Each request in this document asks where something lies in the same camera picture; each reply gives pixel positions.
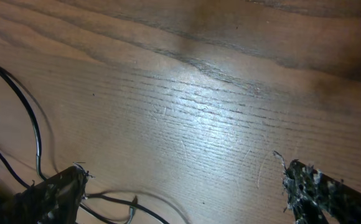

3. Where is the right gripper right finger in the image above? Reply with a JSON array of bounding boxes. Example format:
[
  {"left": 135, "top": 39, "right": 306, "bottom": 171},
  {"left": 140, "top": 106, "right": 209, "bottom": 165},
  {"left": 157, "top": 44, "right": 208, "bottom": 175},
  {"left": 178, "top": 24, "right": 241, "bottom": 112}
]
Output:
[{"left": 273, "top": 151, "right": 361, "bottom": 224}]

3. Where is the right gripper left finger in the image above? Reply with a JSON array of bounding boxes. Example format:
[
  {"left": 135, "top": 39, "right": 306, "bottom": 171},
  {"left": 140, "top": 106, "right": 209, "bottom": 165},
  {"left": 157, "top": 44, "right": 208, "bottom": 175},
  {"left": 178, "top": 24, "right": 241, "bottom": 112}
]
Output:
[{"left": 0, "top": 165, "right": 90, "bottom": 224}]

